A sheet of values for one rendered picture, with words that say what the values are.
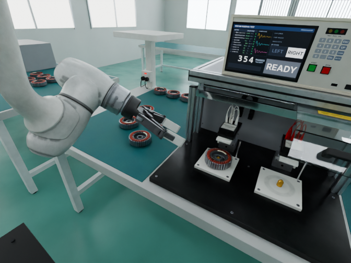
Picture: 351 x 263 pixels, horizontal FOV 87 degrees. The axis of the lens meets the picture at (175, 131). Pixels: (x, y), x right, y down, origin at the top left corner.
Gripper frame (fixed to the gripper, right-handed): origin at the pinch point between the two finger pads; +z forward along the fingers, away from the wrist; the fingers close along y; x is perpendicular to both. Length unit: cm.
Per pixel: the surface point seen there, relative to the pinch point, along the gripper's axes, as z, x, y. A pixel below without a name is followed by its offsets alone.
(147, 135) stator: -5.0, -15.6, -28.4
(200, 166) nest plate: 17.2, -8.6, -5.8
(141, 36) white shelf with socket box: -36, 26, -72
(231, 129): 20.2, 10.7, -9.0
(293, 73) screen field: 22.2, 38.4, -1.1
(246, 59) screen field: 8.5, 35.3, -9.7
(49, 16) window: -262, -17, -408
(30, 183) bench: -59, -115, -77
